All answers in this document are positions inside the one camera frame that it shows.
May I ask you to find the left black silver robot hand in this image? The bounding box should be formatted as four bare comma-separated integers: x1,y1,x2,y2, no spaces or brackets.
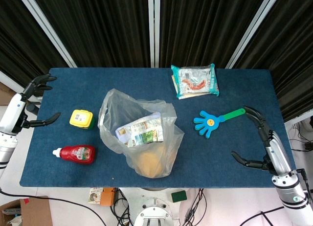
0,73,61,135

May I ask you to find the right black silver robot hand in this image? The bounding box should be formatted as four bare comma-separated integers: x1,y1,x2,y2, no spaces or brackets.
231,105,294,177

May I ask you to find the clear plastic bag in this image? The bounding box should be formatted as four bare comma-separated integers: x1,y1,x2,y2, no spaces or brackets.
97,88,185,179

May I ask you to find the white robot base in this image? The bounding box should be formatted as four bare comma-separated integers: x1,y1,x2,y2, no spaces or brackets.
119,187,189,226

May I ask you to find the blue hand clapper toy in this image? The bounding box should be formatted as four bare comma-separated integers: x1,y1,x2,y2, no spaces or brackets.
193,108,246,139

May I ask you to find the blue table mat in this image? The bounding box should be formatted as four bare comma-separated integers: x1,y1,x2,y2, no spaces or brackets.
19,67,301,188

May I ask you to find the black curtain panel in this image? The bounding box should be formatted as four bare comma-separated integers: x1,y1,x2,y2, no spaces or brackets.
29,0,151,68
234,0,313,123
0,0,69,94
158,0,269,69

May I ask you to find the yellow lidded green jar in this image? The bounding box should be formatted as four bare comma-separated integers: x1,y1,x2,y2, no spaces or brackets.
69,109,95,130

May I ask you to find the red ketchup bottle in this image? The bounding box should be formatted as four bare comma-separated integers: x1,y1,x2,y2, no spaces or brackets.
52,144,96,165

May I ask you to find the brown cardboard box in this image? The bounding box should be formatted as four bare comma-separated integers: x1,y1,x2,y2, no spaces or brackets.
0,196,53,226

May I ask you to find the small green pad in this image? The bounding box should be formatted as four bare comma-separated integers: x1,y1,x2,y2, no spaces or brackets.
171,190,188,203

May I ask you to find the teal instant noodle packet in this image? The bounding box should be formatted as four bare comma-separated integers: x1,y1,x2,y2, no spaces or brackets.
171,63,220,100

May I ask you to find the round brown bread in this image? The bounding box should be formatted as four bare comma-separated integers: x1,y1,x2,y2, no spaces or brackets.
133,147,177,178

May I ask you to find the orange box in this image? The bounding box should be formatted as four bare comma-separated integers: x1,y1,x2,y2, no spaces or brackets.
99,187,116,206

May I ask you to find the printed paper carton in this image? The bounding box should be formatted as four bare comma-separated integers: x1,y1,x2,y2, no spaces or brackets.
115,111,165,148

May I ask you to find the white frame pole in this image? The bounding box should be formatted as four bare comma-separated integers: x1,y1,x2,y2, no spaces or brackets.
148,0,161,68
16,0,78,68
224,0,282,69

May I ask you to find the black cable bundle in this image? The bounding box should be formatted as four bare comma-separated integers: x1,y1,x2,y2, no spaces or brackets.
110,188,134,226
184,188,209,226

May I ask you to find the thick black cable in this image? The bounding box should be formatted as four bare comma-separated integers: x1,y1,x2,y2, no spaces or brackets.
0,188,106,226

